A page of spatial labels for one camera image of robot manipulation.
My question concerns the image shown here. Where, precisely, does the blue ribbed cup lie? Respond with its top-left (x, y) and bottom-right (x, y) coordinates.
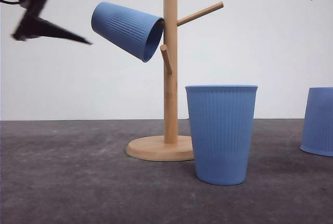
top-left (185, 85), bottom-right (258, 186)
top-left (91, 2), bottom-right (164, 62)
top-left (300, 87), bottom-right (333, 157)

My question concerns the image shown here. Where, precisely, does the wooden mug tree stand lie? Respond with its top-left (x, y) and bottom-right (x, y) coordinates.
top-left (126, 0), bottom-right (224, 162)

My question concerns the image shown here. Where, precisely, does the black cable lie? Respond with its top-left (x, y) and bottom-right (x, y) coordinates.
top-left (0, 0), bottom-right (20, 4)

